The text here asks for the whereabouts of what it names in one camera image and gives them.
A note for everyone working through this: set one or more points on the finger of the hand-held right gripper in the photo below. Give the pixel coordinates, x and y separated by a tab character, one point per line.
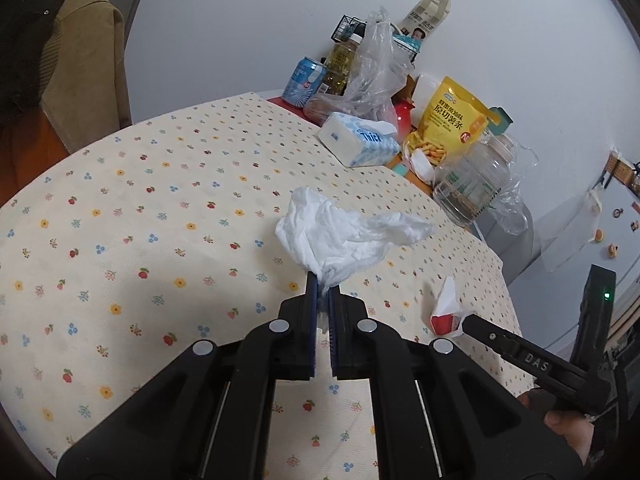
505	342

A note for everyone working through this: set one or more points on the small white paper scrap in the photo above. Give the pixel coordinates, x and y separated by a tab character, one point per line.
422	165

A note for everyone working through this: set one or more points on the white tissue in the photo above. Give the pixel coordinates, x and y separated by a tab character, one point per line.
325	230

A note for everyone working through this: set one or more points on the blue white tissue pack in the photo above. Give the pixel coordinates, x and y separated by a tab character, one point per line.
360	142

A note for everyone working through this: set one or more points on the blue drink can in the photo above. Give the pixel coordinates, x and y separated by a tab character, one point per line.
304	80

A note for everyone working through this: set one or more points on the printed paper bag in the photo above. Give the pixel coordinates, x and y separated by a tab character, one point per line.
425	15

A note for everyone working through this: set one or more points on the white refrigerator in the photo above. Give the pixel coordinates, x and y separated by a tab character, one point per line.
631	232

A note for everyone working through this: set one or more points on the yellow oil bottle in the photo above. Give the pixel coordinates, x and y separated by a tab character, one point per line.
342	65

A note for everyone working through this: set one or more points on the red white carton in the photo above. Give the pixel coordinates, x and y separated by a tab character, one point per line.
445	317

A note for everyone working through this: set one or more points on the brown jacket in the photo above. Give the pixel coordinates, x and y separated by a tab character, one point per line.
85	60

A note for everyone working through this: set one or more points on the person's right hand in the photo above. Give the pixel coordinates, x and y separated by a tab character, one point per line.
565	430

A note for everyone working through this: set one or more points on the floral tablecloth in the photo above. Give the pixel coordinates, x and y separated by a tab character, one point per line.
150	185

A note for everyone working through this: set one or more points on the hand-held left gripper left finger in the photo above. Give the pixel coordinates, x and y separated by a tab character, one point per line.
313	320

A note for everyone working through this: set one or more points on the black garment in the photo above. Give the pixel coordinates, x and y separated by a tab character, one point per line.
25	35

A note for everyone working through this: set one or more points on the yellow snack bag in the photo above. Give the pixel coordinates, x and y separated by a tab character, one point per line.
445	115

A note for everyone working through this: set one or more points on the clear plastic jar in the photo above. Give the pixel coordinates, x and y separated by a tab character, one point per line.
470	185

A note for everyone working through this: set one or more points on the clear plastic bag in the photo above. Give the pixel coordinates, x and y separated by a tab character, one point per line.
375	60
510	210

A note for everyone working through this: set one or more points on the teal box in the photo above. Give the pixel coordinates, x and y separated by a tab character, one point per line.
502	119

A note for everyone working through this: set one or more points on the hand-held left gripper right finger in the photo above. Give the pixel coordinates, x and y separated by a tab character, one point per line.
333	340

